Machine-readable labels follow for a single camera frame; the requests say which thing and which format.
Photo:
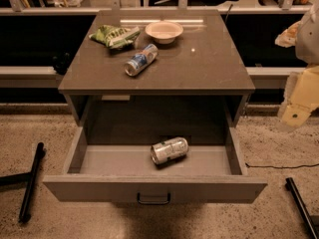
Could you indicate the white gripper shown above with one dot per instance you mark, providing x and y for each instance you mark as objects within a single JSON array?
[{"x": 308, "y": 39}]

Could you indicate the silver green 7up can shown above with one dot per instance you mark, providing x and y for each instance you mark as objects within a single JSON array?
[{"x": 168, "y": 150}]

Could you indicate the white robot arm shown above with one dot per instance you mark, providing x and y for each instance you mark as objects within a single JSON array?
[{"x": 306, "y": 49}]

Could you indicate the grey cabinet counter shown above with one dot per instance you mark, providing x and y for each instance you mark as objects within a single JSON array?
[{"x": 202, "y": 61}]

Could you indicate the blue silver soda can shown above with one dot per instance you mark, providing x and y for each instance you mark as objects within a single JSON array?
[{"x": 141, "y": 60}]

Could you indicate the grey open top drawer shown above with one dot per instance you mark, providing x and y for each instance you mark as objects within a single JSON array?
[{"x": 110, "y": 156}]

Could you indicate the black right stand leg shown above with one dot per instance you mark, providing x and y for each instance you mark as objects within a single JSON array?
[{"x": 311, "y": 221}]

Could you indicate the black stand leg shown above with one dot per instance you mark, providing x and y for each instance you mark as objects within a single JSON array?
[
  {"x": 311, "y": 221},
  {"x": 30, "y": 178}
]

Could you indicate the white bowl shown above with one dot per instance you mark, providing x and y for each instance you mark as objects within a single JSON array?
[{"x": 164, "y": 32}]

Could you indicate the green chip bag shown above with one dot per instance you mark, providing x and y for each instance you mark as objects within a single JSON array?
[{"x": 115, "y": 37}]

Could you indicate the black object beside cabinet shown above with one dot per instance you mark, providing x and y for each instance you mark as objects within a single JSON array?
[{"x": 61, "y": 63}]

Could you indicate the black left stand leg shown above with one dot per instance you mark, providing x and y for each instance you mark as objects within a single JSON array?
[{"x": 30, "y": 178}]

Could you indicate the black drawer handle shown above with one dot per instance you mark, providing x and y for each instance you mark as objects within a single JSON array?
[{"x": 153, "y": 199}]

